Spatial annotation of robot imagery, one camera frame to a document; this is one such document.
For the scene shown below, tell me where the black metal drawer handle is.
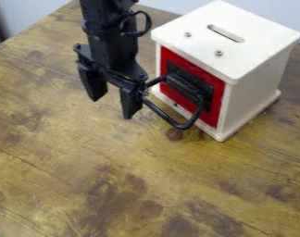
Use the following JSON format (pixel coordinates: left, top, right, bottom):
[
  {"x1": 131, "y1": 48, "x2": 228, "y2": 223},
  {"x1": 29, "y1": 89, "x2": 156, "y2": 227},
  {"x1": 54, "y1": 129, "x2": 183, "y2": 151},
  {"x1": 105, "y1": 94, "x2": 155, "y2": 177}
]
[{"x1": 143, "y1": 60, "x2": 215, "y2": 130}]

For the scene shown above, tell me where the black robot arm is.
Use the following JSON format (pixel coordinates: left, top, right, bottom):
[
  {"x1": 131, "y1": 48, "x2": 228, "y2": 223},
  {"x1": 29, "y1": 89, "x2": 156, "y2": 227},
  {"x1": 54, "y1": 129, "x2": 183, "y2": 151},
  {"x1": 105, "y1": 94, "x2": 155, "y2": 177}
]
[{"x1": 74, "y1": 0, "x2": 152, "y2": 119}]

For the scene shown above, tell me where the white wooden cabinet box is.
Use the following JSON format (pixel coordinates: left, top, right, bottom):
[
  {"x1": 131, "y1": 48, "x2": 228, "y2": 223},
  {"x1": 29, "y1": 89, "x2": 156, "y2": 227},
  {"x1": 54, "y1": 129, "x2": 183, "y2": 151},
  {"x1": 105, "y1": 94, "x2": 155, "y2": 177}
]
[{"x1": 152, "y1": 0, "x2": 300, "y2": 142}]

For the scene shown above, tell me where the black cable loop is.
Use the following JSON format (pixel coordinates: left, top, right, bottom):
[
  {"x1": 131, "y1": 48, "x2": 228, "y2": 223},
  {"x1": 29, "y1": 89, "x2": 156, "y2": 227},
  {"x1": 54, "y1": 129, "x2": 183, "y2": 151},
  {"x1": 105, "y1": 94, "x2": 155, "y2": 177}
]
[{"x1": 123, "y1": 9, "x2": 153, "y2": 39}]

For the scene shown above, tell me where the red wooden drawer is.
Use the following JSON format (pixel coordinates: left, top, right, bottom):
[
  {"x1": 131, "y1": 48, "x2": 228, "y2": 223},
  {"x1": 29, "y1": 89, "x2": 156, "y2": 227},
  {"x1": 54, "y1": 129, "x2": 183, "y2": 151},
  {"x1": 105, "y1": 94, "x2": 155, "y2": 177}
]
[{"x1": 160, "y1": 47, "x2": 225, "y2": 127}]

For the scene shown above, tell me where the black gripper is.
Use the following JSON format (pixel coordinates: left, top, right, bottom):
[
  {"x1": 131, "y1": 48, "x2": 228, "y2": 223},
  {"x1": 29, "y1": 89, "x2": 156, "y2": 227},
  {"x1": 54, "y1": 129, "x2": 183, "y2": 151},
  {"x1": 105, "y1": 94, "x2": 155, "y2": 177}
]
[{"x1": 74, "y1": 29, "x2": 148, "y2": 119}]

